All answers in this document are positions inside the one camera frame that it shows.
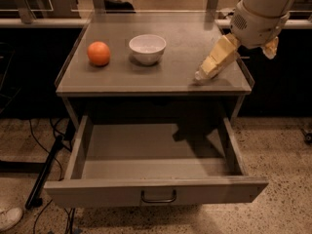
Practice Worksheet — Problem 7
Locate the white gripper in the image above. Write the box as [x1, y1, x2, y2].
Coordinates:
[198, 1, 290, 80]

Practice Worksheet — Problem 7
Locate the clear plastic water bottle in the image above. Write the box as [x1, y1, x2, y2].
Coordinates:
[194, 69, 208, 82]

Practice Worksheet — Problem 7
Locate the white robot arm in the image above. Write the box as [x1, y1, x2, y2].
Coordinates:
[195, 0, 295, 81]

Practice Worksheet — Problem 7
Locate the grey cabinet with top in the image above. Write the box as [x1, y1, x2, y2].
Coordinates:
[56, 12, 254, 124]

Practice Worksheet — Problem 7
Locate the open grey top drawer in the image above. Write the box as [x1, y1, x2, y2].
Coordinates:
[45, 116, 268, 208]

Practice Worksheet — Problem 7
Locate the white ceramic bowl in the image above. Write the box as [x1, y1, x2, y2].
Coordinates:
[129, 34, 167, 65]

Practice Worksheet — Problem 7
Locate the orange fruit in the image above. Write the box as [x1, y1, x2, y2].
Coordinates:
[87, 41, 111, 66]

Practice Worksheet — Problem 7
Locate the black pole on floor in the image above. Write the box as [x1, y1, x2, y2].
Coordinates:
[25, 136, 62, 210]

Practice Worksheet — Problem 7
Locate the white shoe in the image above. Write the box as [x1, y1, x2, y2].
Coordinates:
[0, 207, 23, 232]

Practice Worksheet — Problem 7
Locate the white horizontal rail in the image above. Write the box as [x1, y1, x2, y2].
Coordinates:
[0, 19, 312, 29]

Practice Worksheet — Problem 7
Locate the black metal drawer handle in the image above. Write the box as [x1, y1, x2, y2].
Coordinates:
[140, 190, 176, 204]

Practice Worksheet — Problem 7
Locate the black floor cable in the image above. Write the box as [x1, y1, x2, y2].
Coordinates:
[28, 117, 74, 180]

